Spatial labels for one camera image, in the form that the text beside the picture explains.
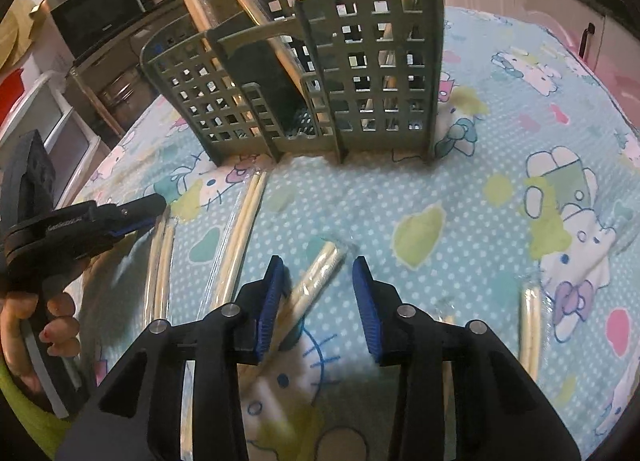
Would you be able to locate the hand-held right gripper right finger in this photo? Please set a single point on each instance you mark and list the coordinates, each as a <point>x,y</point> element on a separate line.
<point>367,311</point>

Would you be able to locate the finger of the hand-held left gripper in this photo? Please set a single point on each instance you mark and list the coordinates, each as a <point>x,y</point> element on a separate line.
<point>112,244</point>
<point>142,206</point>

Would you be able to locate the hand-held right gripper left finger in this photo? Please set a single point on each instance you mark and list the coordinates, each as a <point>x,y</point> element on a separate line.
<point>270,311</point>

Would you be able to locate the green plastic utensil holder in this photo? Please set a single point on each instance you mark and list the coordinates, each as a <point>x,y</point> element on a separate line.
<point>340,66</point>

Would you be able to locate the person's left hand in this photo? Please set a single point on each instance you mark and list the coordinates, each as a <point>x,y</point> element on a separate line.
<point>15,321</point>

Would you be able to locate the plastic drawer unit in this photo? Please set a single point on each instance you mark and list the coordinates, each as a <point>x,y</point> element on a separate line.
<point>55,136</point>

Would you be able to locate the wooden pole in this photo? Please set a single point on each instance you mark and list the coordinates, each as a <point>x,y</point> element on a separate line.
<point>100,106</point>

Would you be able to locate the steel stockpot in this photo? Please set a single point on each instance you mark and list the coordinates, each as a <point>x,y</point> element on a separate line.
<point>120,91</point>

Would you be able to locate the blue cartoon printed blanket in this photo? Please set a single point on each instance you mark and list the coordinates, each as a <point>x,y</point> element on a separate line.
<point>450,216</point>

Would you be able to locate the wooden shelf rack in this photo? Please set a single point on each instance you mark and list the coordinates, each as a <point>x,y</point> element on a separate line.
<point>100,66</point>

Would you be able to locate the red plastic basin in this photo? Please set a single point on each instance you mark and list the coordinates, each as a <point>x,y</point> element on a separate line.
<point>11,88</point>

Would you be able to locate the black microwave oven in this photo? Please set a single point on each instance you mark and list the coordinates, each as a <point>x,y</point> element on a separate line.
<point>97,8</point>

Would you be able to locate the round bamboo tray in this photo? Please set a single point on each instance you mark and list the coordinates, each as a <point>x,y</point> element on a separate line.
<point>15,36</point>

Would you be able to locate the pink blanket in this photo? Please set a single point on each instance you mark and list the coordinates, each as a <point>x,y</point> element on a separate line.
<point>620,91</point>

